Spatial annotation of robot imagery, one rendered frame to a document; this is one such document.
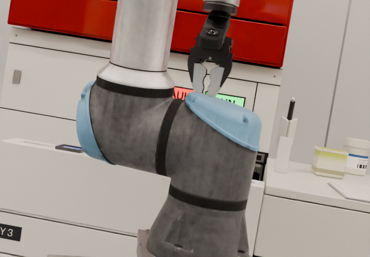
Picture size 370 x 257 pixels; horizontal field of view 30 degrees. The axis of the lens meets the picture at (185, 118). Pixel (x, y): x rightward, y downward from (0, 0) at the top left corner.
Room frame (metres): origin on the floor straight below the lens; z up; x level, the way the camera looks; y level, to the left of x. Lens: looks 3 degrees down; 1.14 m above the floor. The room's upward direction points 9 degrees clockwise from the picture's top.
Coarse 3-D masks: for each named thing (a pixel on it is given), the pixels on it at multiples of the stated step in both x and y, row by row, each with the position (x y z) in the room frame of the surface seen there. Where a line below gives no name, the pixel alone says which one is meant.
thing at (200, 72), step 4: (196, 64) 1.41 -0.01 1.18; (200, 64) 1.41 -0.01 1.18; (196, 68) 1.41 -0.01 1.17; (200, 68) 1.41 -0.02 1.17; (204, 68) 1.41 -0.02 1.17; (196, 72) 1.41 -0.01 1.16; (200, 72) 1.41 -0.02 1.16; (204, 72) 1.41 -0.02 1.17; (196, 76) 1.41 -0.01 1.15; (200, 76) 1.41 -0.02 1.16; (204, 76) 1.41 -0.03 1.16; (196, 80) 1.41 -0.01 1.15; (200, 80) 1.41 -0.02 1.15; (192, 84) 1.41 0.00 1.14; (196, 84) 1.41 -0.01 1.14; (200, 84) 1.41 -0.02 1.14; (196, 88) 1.41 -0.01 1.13; (200, 88) 1.41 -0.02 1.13; (200, 92) 1.41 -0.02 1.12
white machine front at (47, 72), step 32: (32, 32) 2.06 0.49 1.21; (32, 64) 2.06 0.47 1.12; (64, 64) 2.05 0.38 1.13; (96, 64) 2.04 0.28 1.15; (32, 96) 2.06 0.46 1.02; (64, 96) 2.05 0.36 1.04; (256, 96) 1.98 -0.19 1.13; (0, 128) 2.07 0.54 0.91; (32, 128) 2.06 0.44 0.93; (64, 128) 2.05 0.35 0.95
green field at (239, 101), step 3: (216, 96) 1.99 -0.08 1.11; (219, 96) 1.99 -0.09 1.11; (222, 96) 1.99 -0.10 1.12; (225, 96) 1.99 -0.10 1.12; (228, 96) 1.99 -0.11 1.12; (231, 96) 1.99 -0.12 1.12; (225, 99) 1.99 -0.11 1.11; (228, 99) 1.99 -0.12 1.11; (231, 99) 1.99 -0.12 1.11; (234, 99) 1.99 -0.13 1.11; (237, 99) 1.98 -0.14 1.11; (240, 99) 1.98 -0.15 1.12; (243, 99) 1.98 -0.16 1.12; (234, 102) 1.99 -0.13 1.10; (237, 102) 1.98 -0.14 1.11; (240, 102) 1.98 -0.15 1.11; (240, 105) 1.98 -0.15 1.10
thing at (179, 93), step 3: (174, 90) 2.01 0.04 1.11; (177, 90) 2.01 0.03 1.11; (180, 90) 2.00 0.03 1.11; (183, 90) 2.00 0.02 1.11; (186, 90) 2.00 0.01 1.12; (189, 90) 2.00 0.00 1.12; (192, 90) 2.00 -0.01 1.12; (174, 93) 2.01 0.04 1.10; (177, 93) 2.01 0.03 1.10; (180, 93) 2.00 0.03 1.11; (183, 93) 2.00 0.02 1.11; (186, 93) 2.00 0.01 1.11; (174, 96) 2.01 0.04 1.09; (177, 96) 2.00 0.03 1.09; (180, 96) 2.00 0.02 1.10; (183, 96) 2.00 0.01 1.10; (183, 99) 2.00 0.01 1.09
